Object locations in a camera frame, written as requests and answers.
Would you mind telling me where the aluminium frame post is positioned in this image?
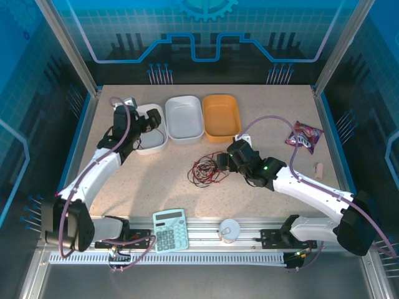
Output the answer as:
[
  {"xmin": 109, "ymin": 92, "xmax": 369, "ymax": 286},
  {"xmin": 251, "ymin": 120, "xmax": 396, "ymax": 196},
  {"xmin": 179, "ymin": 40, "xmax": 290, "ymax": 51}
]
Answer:
[
  {"xmin": 33, "ymin": 0, "xmax": 102, "ymax": 96},
  {"xmin": 312, "ymin": 0, "xmax": 375, "ymax": 96}
]

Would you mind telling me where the purple candy bag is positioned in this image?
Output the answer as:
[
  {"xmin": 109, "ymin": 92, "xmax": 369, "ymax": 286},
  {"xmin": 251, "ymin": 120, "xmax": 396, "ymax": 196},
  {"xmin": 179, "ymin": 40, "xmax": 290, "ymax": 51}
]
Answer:
[{"xmin": 285, "ymin": 120, "xmax": 325, "ymax": 155}]

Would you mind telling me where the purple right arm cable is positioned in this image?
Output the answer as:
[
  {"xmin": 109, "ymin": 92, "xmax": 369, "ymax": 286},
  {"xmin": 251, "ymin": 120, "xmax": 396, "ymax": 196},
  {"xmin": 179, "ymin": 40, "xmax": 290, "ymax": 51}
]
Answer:
[{"xmin": 239, "ymin": 115, "xmax": 399, "ymax": 272}]

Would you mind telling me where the light green calculator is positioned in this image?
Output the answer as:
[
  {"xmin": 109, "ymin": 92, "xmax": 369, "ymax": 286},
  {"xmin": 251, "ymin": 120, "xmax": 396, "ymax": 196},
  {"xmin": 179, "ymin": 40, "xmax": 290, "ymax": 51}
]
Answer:
[{"xmin": 151, "ymin": 207, "xmax": 190, "ymax": 254}]

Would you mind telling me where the large white plastic tray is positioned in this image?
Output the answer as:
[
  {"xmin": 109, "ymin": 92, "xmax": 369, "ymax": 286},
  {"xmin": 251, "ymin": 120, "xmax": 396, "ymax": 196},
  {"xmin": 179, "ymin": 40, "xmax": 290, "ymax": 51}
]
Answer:
[{"xmin": 164, "ymin": 95, "xmax": 205, "ymax": 145}]

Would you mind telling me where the thin black cable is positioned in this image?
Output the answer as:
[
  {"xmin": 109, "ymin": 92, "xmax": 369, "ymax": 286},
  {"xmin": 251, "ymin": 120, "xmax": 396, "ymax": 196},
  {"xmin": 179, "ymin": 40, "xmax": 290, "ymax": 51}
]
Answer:
[
  {"xmin": 186, "ymin": 155, "xmax": 219, "ymax": 188},
  {"xmin": 187, "ymin": 157, "xmax": 221, "ymax": 188}
]

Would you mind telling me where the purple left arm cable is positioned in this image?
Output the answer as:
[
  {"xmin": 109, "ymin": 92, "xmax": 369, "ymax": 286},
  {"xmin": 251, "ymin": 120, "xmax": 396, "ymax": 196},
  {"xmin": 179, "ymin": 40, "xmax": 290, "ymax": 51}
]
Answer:
[{"xmin": 57, "ymin": 96, "xmax": 156, "ymax": 273}]

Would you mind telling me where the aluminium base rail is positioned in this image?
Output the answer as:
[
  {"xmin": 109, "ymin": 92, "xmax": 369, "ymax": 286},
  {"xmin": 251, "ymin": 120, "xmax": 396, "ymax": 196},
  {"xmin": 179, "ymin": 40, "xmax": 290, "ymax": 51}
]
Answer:
[{"xmin": 90, "ymin": 216, "xmax": 322, "ymax": 252}]

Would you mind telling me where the silver tin can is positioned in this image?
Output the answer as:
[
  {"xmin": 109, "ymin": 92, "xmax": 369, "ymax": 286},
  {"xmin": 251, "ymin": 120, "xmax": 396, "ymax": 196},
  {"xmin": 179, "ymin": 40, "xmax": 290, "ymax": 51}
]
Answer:
[{"xmin": 218, "ymin": 219, "xmax": 241, "ymax": 245}]

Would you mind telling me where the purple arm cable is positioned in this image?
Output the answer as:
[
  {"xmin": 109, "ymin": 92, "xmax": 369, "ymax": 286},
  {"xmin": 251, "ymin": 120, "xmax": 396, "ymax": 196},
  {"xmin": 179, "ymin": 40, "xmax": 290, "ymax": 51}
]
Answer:
[
  {"xmin": 57, "ymin": 96, "xmax": 156, "ymax": 273},
  {"xmin": 239, "ymin": 115, "xmax": 399, "ymax": 272}
]

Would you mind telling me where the small white plastic tray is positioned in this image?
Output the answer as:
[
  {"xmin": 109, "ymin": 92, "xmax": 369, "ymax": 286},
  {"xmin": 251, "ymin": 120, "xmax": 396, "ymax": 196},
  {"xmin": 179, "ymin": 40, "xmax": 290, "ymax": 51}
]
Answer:
[{"xmin": 135, "ymin": 103, "xmax": 169, "ymax": 156}]

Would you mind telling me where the thin white cable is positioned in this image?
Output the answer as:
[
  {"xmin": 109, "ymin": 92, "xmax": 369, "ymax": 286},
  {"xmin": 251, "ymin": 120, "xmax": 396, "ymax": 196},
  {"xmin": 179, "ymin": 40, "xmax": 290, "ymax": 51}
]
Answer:
[{"xmin": 197, "ymin": 156, "xmax": 219, "ymax": 176}]

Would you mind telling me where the orange plastic tray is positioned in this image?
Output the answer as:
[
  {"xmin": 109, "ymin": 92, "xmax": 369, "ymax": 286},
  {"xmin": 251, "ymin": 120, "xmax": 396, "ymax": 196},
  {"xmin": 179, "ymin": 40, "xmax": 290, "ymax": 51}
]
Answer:
[{"xmin": 201, "ymin": 94, "xmax": 242, "ymax": 143}]

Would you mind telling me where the black cable connector box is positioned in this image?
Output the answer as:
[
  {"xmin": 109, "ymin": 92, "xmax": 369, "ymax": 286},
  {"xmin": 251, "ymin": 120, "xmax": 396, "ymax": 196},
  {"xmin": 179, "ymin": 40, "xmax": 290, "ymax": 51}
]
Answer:
[
  {"xmin": 107, "ymin": 247, "xmax": 132, "ymax": 272},
  {"xmin": 285, "ymin": 249, "xmax": 312, "ymax": 272}
]

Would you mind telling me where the white slotted cable duct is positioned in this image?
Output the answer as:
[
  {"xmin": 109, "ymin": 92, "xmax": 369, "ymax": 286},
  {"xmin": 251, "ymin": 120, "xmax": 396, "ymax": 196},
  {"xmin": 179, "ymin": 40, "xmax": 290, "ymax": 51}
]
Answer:
[{"xmin": 49, "ymin": 251, "xmax": 286, "ymax": 265}]

